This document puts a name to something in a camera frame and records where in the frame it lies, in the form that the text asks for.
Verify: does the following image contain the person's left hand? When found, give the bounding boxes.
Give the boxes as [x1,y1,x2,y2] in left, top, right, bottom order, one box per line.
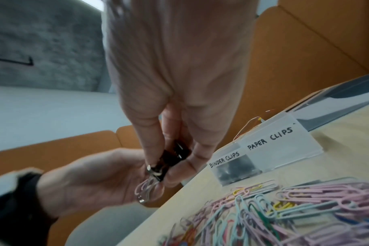
[36,147,167,217]

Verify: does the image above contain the person's right hand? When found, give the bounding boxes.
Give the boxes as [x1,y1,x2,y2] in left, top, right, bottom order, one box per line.
[103,0,260,188]

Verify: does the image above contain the black binder clip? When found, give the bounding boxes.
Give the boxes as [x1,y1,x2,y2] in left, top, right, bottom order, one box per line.
[146,150,176,182]
[172,141,193,160]

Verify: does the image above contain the person's left forearm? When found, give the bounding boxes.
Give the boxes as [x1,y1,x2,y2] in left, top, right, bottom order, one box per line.
[0,167,59,246]

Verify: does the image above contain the orange upholstered seat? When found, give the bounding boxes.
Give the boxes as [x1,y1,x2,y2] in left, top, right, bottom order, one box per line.
[0,125,185,207]

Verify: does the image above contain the orange upholstered panel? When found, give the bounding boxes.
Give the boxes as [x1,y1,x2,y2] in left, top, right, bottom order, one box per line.
[213,0,369,154]

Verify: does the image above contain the small clear labelled box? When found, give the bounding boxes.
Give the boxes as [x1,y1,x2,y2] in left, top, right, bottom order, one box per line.
[206,143,263,187]

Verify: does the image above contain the black binder clips in box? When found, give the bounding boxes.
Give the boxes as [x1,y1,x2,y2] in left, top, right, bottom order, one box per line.
[215,157,260,184]

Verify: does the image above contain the large clear labelled box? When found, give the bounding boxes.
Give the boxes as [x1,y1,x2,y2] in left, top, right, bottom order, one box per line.
[232,112,324,173]

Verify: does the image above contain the grey tray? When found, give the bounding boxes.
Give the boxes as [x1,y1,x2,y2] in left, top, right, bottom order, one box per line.
[286,71,369,132]

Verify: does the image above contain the pile of coloured paper clips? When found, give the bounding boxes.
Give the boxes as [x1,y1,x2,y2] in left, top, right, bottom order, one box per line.
[158,177,369,246]

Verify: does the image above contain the black wall bracket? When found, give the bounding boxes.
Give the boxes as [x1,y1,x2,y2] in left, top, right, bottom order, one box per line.
[0,55,34,66]

